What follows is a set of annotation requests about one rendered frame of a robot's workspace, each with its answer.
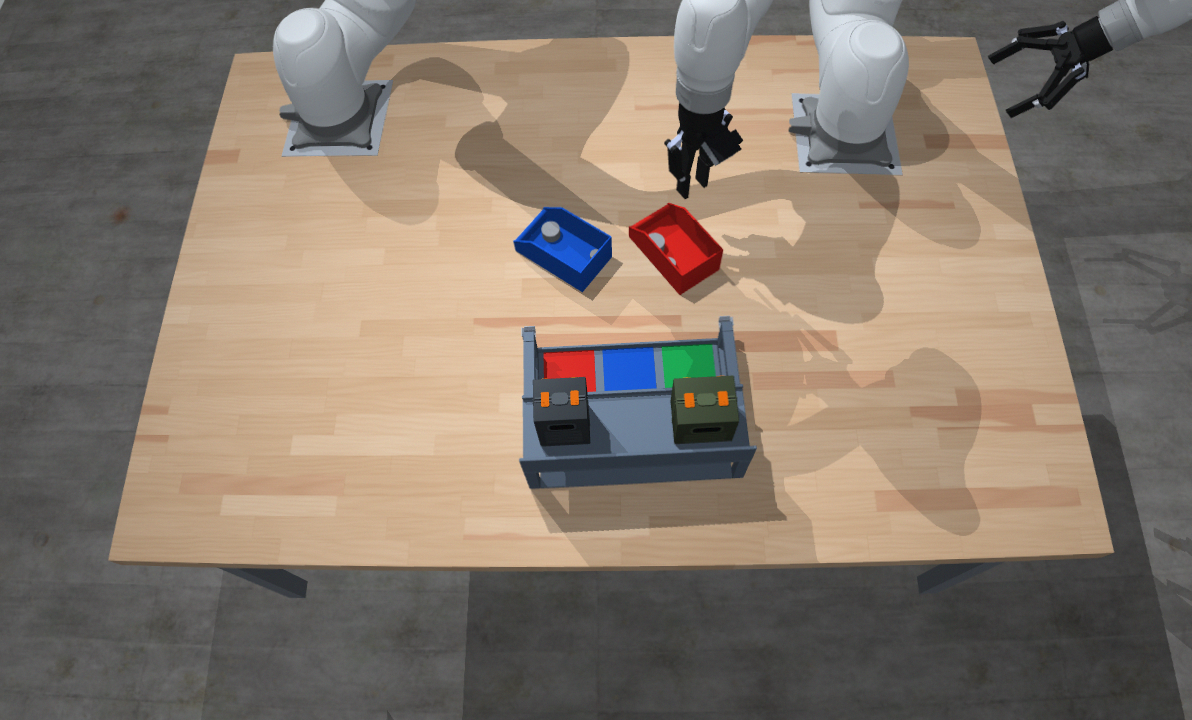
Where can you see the dark green case with orange latches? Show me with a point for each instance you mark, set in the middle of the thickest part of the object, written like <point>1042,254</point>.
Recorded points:
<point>704,409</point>

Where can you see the blue bin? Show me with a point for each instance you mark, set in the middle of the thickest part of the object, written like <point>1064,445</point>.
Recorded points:
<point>578,238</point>

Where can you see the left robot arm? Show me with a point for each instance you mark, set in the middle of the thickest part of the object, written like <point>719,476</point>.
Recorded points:
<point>863,76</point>

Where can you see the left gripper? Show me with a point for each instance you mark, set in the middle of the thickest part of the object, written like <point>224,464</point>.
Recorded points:
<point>1092,43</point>

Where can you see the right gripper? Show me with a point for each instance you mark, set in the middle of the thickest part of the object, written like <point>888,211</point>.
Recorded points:
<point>680,160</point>

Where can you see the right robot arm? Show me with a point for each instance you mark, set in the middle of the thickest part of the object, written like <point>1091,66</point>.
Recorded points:
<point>322,65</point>

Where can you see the dark grey shelf rack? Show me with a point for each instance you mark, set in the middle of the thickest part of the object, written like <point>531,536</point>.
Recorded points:
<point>629,388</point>

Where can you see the red bin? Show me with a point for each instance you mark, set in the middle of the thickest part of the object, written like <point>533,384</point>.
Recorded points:
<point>685,240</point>

